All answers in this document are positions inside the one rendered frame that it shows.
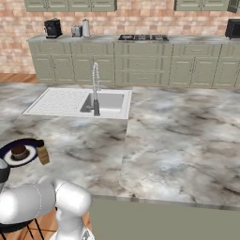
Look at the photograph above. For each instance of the black hob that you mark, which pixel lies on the black hob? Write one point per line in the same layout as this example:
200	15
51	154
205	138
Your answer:
143	37

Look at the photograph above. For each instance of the black microwave oven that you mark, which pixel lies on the black microwave oven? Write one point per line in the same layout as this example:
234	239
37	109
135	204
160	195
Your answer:
233	28

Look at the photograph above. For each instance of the white paper towel roll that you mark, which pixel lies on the white paper towel roll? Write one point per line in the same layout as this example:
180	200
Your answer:
86	28

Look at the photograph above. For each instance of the black stool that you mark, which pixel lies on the black stool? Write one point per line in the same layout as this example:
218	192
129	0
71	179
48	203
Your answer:
18	228

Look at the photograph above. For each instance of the white sink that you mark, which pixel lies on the white sink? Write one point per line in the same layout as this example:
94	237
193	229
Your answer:
62	101

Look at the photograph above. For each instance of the grey spring tap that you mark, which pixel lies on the grey spring tap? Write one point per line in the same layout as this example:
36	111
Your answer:
96	90

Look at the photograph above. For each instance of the green base cupboard run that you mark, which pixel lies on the green base cupboard run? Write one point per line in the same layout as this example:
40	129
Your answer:
137	64

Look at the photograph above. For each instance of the silver toaster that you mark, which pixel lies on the silver toaster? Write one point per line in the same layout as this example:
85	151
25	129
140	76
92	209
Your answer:
76	31

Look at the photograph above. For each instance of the brown cupcake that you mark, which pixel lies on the brown cupcake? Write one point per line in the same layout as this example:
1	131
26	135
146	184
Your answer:
19	152

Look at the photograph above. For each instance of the green wall cupboard run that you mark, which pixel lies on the green wall cupboard run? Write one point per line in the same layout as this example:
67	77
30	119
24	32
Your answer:
206	5
70	5

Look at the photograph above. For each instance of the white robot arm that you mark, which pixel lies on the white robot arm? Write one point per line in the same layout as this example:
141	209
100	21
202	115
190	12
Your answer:
37	200

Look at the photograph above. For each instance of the dark blue rimmed plate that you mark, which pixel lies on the dark blue rimmed plate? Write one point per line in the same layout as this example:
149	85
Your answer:
9	149

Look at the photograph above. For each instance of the black coffee machine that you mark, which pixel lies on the black coffee machine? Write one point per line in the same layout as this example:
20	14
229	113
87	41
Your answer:
52	28

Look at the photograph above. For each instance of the brown cinnamon bottle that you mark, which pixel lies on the brown cinnamon bottle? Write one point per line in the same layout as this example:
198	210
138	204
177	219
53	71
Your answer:
42	154

